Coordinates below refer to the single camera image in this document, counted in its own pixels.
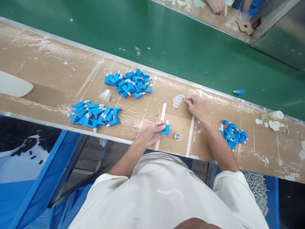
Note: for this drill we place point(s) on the person's right hand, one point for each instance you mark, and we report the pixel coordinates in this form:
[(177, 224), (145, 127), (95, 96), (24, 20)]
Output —
[(197, 107)]

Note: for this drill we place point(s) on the person's left hand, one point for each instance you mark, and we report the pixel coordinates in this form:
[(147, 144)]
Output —
[(150, 134)]

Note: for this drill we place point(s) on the person's right fingers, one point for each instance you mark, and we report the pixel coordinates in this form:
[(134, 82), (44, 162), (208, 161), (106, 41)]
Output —
[(190, 102)]

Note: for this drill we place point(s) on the blue white-tipped plug part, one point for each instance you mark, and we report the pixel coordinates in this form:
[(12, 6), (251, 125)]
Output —
[(239, 91), (165, 129)]

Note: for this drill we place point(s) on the pile of small white caps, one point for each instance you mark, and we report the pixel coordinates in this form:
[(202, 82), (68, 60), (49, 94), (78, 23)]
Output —
[(178, 100)]

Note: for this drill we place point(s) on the small metal pins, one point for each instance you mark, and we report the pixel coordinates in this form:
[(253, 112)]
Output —
[(199, 126)]

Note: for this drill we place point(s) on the white strip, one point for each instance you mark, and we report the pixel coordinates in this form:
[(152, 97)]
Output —
[(160, 119), (190, 140)]

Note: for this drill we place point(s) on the small round clear dish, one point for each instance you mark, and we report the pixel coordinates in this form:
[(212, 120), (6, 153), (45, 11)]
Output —
[(178, 137)]

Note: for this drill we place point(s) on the brown cardboard work mat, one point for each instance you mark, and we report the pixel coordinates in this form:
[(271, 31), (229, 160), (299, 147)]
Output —
[(175, 148)]

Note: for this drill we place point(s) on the pile of blue plugs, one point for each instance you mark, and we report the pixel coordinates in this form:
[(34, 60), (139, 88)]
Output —
[(94, 114), (129, 83), (233, 134)]

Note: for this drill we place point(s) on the green conveyor belt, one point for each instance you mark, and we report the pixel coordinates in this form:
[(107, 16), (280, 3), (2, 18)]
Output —
[(143, 35)]

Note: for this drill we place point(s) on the clear plastic bottle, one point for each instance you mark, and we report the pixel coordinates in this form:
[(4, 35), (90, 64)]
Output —
[(271, 115)]

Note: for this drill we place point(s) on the clear plastic cup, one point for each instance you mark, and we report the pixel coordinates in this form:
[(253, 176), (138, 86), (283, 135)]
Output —
[(106, 95)]

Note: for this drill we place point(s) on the crumpled white glove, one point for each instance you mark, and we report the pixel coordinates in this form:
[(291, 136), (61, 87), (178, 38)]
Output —
[(275, 125)]

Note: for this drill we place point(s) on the person's body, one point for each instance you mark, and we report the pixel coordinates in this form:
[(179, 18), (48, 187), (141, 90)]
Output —
[(166, 190)]

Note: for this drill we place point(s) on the brown cardboard cutout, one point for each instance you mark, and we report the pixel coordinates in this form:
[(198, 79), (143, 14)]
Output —
[(245, 26)]

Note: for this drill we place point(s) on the white stick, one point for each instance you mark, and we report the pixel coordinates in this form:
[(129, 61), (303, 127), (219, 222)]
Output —
[(225, 9)]

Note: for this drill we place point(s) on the tape rolls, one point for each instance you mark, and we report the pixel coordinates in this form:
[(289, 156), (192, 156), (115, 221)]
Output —
[(182, 2)]

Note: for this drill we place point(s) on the blue bin of grey parts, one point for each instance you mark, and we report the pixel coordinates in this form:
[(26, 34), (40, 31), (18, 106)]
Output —
[(258, 190)]

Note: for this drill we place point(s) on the grey metal machine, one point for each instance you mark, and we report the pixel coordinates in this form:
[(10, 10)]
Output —
[(281, 31)]

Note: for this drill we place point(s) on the blue bin of black parts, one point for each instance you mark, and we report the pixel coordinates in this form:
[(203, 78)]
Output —
[(26, 155)]

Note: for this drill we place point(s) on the white flat board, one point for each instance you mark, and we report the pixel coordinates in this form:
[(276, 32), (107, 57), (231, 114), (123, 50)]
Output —
[(13, 83)]

